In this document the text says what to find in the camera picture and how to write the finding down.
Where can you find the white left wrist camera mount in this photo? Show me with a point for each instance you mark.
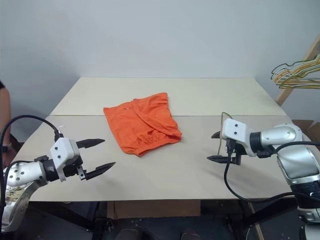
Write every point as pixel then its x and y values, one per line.
pixel 62 152

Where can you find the brown cardboard box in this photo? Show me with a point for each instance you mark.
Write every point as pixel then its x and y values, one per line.
pixel 312 130

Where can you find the black metal table frame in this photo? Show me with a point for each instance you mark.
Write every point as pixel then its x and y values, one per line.
pixel 270 212

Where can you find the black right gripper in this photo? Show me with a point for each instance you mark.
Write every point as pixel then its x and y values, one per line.
pixel 235 150

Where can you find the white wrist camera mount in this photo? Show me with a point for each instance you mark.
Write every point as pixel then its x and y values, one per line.
pixel 62 152
pixel 235 130

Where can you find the orange shirt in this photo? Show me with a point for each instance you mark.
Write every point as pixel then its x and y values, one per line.
pixel 140 125

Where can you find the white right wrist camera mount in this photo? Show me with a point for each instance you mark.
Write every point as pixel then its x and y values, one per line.
pixel 235 130

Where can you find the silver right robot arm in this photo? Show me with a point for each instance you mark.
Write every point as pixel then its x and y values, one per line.
pixel 295 160

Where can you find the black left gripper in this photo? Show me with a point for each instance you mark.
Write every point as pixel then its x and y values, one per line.
pixel 73 168

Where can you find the wooden clothes rack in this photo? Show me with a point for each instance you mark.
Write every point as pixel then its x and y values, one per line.
pixel 287 95

